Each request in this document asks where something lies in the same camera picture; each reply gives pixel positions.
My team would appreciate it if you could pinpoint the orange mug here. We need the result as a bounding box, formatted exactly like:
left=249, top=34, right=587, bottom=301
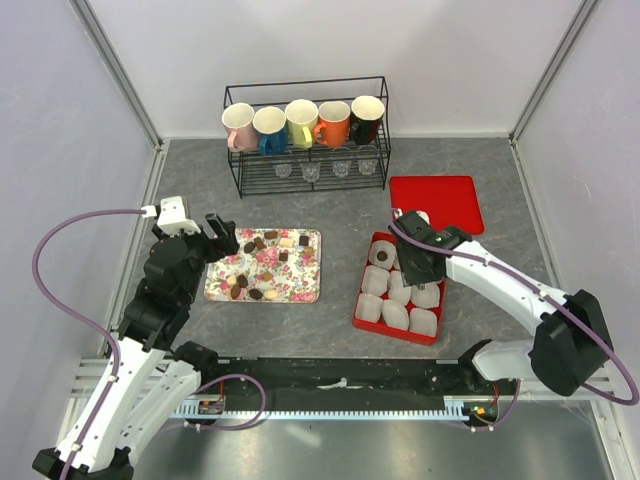
left=313, top=101, right=351, bottom=148

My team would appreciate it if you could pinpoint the clear glass cup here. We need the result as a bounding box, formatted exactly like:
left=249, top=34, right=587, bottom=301
left=332, top=160, right=352, bottom=178
left=358, top=158, right=377, bottom=176
left=274, top=163, right=292, bottom=179
left=300, top=161, right=321, bottom=183

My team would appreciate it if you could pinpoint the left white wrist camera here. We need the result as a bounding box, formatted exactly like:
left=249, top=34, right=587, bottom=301
left=141, top=196, right=201, bottom=237

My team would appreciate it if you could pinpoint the blue mug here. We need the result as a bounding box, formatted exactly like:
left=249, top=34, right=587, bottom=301
left=252, top=106, right=289, bottom=156

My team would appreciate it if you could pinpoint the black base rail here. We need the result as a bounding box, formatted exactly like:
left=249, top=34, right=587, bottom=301
left=202, top=358, right=512, bottom=413

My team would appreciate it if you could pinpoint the floral serving tray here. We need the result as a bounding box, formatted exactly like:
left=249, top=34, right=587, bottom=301
left=204, top=228, right=322, bottom=304

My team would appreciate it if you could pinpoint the yellow-green mug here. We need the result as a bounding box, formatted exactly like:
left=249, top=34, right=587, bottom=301
left=284, top=99, right=319, bottom=149

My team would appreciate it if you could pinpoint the dark oval chocolate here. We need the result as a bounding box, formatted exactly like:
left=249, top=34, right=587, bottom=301
left=249, top=289, right=263, bottom=300

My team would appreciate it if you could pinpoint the red chocolate box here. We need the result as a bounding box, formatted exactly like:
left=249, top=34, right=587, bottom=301
left=352, top=232, right=446, bottom=345

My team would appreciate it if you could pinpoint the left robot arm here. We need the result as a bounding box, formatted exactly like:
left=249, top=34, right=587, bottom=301
left=32, top=197, right=239, bottom=479

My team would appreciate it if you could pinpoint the black wire mug rack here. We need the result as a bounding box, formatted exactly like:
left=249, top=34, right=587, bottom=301
left=223, top=75, right=391, bottom=197

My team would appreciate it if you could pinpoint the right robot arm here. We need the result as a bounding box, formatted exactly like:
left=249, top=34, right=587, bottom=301
left=389, top=211, right=613, bottom=397

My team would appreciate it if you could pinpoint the pink mug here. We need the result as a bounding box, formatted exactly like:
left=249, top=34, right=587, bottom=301
left=221, top=103, right=258, bottom=153

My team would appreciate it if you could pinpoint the black and red mug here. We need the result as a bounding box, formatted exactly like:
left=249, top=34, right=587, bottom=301
left=349, top=95, right=385, bottom=145

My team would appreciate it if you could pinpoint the red box lid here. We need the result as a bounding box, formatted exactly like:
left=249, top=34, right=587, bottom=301
left=389, top=175, right=485, bottom=236

